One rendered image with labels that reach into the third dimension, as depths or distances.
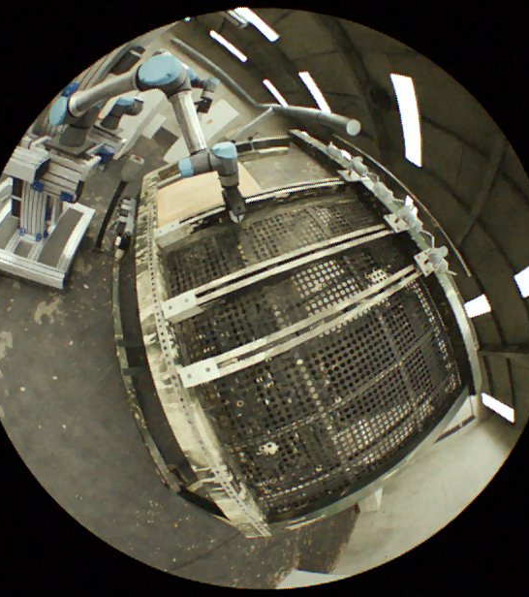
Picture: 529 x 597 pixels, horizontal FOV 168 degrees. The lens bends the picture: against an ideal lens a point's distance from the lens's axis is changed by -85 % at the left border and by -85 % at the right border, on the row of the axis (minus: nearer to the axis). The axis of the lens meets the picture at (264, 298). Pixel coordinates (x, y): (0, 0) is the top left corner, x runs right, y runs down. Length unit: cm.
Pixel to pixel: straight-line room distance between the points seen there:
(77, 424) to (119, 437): 31
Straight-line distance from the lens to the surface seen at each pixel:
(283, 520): 87
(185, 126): 78
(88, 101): 86
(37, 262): 160
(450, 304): 99
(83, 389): 144
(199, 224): 83
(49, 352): 151
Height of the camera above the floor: 143
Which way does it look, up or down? 25 degrees down
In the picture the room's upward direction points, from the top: 57 degrees clockwise
